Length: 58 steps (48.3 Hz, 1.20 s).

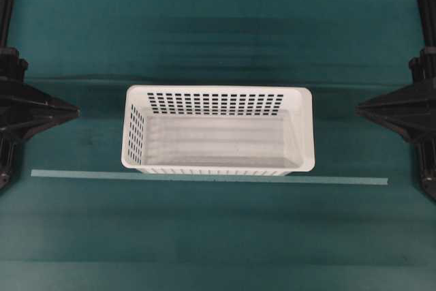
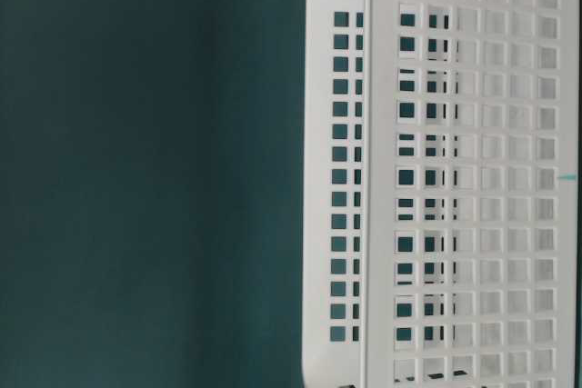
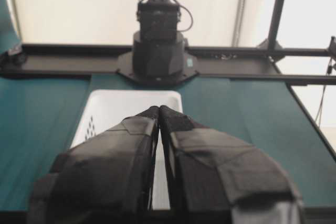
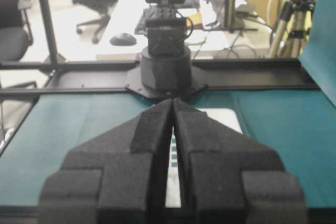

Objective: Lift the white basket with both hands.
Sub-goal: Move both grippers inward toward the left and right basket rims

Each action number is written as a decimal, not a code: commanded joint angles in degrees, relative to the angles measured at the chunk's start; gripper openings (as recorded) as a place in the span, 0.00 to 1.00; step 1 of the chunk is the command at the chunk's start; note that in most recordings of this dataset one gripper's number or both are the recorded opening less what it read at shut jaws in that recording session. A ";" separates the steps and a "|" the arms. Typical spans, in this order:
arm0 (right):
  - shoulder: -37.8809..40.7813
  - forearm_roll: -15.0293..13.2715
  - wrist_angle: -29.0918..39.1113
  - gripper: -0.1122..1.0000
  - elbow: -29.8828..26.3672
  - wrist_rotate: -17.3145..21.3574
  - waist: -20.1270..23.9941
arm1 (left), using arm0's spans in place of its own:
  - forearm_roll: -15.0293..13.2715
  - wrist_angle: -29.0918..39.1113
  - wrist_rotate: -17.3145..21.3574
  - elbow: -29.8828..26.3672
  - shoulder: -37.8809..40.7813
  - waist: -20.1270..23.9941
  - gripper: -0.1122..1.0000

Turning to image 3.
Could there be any black clamp knob on rail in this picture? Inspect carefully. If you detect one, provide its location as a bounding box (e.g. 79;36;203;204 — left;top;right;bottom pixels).
1;44;27;67

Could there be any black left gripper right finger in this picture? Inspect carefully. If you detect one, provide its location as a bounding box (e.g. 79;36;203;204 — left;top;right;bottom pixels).
159;105;303;223

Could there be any black metal frame rail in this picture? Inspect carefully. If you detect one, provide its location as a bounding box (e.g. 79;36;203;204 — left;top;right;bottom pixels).
1;44;335;86

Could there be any black cable at right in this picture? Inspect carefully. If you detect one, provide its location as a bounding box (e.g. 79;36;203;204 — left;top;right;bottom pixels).
314;58;336;127

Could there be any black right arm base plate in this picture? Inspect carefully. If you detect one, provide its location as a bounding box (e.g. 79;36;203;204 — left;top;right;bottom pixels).
117;52;199;87

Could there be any white plastic perforated basket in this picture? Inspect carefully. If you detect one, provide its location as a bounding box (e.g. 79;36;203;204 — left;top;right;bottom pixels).
70;89;183;210

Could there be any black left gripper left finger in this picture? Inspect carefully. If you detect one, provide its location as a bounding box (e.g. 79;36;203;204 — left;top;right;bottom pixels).
27;106;159;223

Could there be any black vertical frame post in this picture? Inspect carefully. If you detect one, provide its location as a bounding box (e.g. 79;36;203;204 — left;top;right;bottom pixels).
267;0;285;56

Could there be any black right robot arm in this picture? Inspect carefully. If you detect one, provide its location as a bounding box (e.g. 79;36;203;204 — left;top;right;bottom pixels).
132;0;185;78

